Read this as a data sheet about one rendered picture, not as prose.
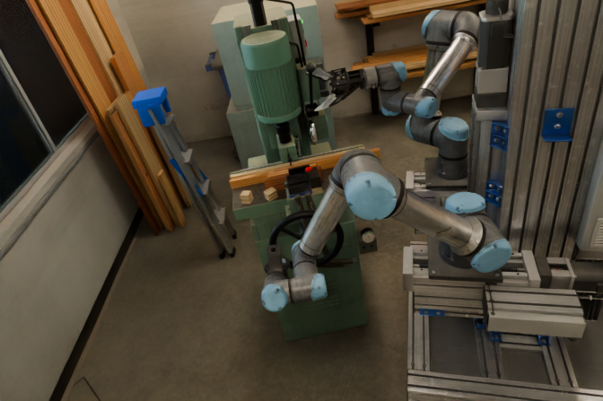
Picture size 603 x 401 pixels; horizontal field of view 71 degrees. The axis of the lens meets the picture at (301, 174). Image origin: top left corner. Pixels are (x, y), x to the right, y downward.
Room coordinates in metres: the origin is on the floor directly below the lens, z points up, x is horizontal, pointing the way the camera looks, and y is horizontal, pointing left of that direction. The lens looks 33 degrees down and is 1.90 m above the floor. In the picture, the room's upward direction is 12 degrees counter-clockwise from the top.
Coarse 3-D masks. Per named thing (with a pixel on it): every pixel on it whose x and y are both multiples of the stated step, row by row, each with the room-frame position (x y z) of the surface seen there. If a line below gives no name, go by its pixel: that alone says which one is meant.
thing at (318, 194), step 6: (288, 192) 1.34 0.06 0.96; (312, 192) 1.31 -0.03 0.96; (318, 192) 1.30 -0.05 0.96; (288, 198) 1.30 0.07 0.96; (312, 198) 1.29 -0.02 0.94; (318, 198) 1.29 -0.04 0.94; (288, 204) 1.29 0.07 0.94; (294, 204) 1.29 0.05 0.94; (306, 204) 1.29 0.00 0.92; (318, 204) 1.29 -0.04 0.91; (294, 210) 1.29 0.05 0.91; (306, 210) 1.29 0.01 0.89
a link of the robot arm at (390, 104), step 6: (384, 90) 1.41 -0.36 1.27; (390, 90) 1.40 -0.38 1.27; (396, 90) 1.40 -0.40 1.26; (384, 96) 1.42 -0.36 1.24; (390, 96) 1.40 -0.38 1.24; (396, 96) 1.39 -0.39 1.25; (402, 96) 1.37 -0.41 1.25; (384, 102) 1.42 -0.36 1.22; (390, 102) 1.39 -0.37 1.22; (396, 102) 1.38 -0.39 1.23; (384, 108) 1.42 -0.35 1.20; (390, 108) 1.40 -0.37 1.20; (396, 108) 1.38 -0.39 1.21; (384, 114) 1.42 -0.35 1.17; (390, 114) 1.40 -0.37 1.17; (396, 114) 1.40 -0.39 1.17
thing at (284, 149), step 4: (292, 132) 1.63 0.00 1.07; (276, 136) 1.61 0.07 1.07; (292, 136) 1.58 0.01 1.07; (292, 140) 1.55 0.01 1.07; (280, 144) 1.53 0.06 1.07; (284, 144) 1.52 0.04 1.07; (288, 144) 1.52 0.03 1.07; (292, 144) 1.51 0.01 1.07; (280, 148) 1.50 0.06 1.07; (284, 148) 1.50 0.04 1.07; (288, 148) 1.50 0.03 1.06; (292, 148) 1.50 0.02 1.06; (296, 148) 1.52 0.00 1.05; (280, 152) 1.50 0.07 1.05; (284, 152) 1.50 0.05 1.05; (288, 152) 1.50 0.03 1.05; (292, 152) 1.50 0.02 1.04; (296, 152) 1.50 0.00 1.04; (280, 156) 1.50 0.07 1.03; (284, 156) 1.50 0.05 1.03; (292, 156) 1.50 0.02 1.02; (296, 156) 1.50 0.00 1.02; (284, 160) 1.50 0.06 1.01; (292, 160) 1.50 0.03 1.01
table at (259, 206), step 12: (324, 180) 1.46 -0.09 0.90; (240, 192) 1.50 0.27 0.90; (252, 192) 1.48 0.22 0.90; (324, 192) 1.39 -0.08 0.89; (240, 204) 1.41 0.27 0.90; (252, 204) 1.40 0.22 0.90; (264, 204) 1.38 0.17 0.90; (276, 204) 1.38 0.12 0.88; (240, 216) 1.38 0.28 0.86; (252, 216) 1.38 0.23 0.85
